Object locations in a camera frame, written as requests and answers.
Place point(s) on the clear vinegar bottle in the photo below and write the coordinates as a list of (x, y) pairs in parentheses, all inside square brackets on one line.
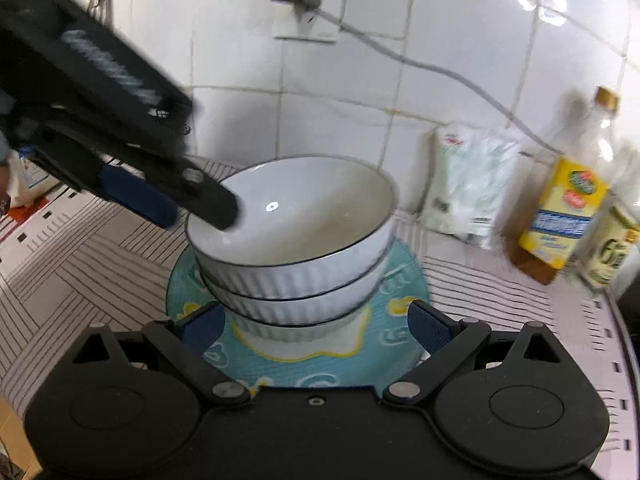
[(612, 250)]

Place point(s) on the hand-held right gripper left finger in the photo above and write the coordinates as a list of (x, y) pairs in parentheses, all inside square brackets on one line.
[(205, 325)]

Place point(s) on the white salt bag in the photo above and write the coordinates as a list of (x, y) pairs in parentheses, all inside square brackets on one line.
[(470, 185)]

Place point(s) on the yellow label cooking wine bottle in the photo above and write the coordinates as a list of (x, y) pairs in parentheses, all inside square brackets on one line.
[(560, 220)]

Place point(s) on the white rice cooker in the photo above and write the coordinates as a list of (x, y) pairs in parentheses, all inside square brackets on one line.
[(30, 187)]

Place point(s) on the white wall socket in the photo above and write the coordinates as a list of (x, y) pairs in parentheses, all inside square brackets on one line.
[(305, 27)]

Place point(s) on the white ribbed bowl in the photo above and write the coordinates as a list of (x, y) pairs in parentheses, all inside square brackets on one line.
[(300, 307), (325, 220), (300, 337)]

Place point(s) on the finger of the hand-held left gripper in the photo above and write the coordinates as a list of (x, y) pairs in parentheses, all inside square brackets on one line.
[(135, 195), (210, 202)]

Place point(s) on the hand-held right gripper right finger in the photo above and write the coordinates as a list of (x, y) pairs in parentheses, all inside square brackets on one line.
[(430, 325)]

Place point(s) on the blue fried egg plate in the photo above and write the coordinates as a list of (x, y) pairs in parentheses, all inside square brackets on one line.
[(280, 371)]

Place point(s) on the striped tablecloth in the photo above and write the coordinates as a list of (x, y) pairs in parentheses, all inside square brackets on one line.
[(100, 270)]

